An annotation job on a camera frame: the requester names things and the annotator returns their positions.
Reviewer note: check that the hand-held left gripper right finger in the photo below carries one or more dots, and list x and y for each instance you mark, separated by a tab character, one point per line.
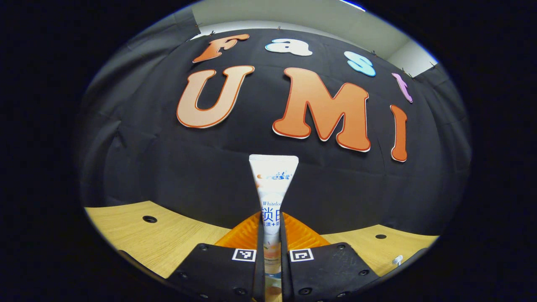
285	277

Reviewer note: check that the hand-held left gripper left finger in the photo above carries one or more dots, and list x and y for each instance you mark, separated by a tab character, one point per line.
259	277

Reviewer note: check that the white toothpaste tube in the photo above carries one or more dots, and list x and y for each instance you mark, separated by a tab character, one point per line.
272	188

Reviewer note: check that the plastic toothbrush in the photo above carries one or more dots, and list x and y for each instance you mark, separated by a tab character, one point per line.
397	260

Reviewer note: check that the wooden desktop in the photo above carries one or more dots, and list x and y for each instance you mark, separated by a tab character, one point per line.
138	239

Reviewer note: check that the black backdrop cloth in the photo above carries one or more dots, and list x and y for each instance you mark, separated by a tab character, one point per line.
168	167

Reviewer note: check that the ceiling light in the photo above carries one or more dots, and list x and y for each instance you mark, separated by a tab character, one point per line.
352	4

